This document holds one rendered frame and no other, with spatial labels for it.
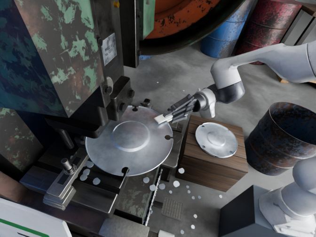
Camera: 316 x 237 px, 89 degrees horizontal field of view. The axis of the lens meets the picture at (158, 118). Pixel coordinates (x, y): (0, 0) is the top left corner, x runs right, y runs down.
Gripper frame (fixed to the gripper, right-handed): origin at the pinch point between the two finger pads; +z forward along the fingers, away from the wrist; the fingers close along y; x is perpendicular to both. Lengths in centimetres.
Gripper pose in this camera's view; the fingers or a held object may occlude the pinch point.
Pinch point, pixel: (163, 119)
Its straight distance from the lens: 60.9
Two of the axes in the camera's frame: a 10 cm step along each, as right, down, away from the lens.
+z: -8.0, 3.8, -4.6
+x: 5.9, 6.2, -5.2
